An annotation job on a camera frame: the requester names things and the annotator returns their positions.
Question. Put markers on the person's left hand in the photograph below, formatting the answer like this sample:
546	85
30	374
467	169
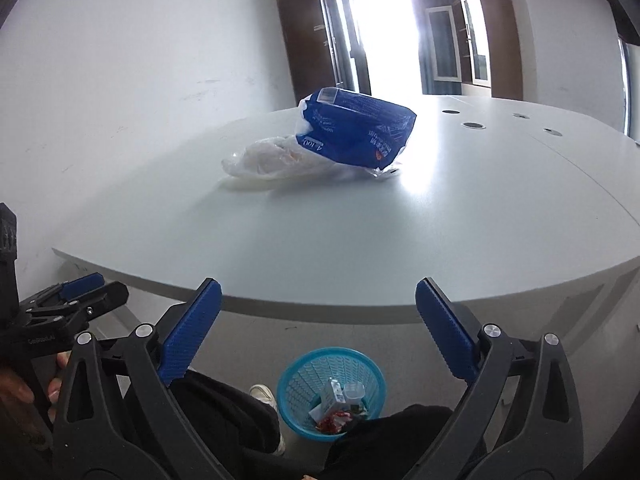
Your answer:
18	399

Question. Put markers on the white crumpled plastic bag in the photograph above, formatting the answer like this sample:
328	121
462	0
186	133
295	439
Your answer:
314	154

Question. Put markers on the white upside-down plastic cup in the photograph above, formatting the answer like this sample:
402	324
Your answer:
354	393

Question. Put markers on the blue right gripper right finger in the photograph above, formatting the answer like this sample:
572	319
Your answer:
456	346

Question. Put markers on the blue plastic trash basket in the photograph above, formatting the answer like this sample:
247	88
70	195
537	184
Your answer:
300	384

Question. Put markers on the white blue small box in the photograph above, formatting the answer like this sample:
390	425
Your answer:
331	400

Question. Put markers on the brown wooden cabinet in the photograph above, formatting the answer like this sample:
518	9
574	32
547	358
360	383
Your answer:
323	46

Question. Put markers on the brown cabinet with glass door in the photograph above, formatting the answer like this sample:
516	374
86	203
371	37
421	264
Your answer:
489	48

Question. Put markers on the red orange snack wrapper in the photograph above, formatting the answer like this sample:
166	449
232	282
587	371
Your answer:
335	423

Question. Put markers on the blue tissue pack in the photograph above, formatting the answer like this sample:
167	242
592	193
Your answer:
352	128

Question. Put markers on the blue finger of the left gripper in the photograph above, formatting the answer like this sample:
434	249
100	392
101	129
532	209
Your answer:
81	286

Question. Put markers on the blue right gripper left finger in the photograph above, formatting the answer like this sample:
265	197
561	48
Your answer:
186	335

